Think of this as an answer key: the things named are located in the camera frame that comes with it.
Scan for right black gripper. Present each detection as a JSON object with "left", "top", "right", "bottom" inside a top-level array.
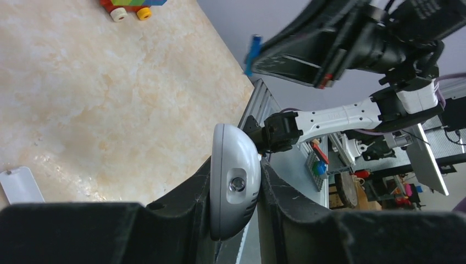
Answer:
[{"left": 252, "top": 1, "right": 386, "bottom": 89}]

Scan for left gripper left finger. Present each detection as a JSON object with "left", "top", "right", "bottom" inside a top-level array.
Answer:
[{"left": 1, "top": 161, "right": 216, "bottom": 263}]

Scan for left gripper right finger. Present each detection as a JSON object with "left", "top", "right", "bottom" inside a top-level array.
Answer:
[{"left": 257, "top": 159, "right": 465, "bottom": 263}]

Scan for blue battery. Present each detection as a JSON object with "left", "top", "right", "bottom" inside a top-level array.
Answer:
[{"left": 243, "top": 34, "right": 262, "bottom": 77}]

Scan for white remote control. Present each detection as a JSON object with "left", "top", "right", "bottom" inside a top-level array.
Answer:
[{"left": 209, "top": 123, "right": 262, "bottom": 241}]

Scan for white battery cover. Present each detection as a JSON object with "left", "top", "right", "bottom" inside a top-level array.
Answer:
[{"left": 1, "top": 166, "right": 45, "bottom": 205}]

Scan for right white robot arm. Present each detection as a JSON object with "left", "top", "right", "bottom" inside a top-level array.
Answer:
[{"left": 245, "top": 1, "right": 465, "bottom": 154}]

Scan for lego brick truck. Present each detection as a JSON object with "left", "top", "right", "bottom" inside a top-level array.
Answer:
[{"left": 99, "top": 0, "right": 167, "bottom": 22}]

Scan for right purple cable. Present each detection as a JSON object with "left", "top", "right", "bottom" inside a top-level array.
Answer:
[{"left": 280, "top": 72, "right": 466, "bottom": 138}]

